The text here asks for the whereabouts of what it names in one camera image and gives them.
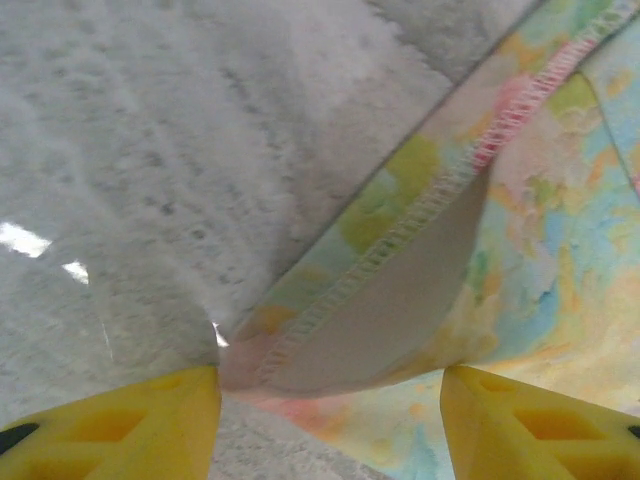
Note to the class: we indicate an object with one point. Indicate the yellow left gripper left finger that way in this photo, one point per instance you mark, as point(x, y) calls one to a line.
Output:
point(125, 435)

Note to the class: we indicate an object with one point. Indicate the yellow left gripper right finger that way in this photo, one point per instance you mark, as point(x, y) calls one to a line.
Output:
point(540, 435)

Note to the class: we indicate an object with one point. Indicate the pastel tie-dye skirt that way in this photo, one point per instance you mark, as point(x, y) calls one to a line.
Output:
point(550, 250)

